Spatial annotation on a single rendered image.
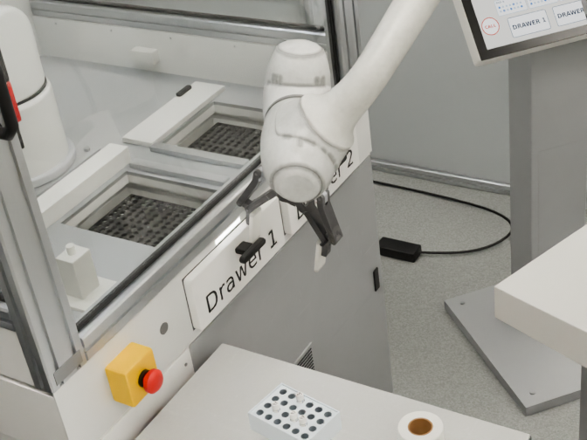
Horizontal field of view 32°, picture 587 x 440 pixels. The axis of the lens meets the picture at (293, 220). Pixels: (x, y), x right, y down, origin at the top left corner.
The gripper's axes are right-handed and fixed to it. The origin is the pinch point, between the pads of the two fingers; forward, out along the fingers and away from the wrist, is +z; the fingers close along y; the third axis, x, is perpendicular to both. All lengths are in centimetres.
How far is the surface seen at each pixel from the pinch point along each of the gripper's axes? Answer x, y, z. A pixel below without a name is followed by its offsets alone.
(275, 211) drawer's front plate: -9.6, 8.0, 1.4
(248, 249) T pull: 4.0, 5.6, -0.2
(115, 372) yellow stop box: 39.7, 7.7, 0.4
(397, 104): -163, 47, 74
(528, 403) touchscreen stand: -65, -39, 81
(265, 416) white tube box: 29.1, -13.6, 8.0
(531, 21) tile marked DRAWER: -83, -14, -14
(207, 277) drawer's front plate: 13.3, 8.2, 0.8
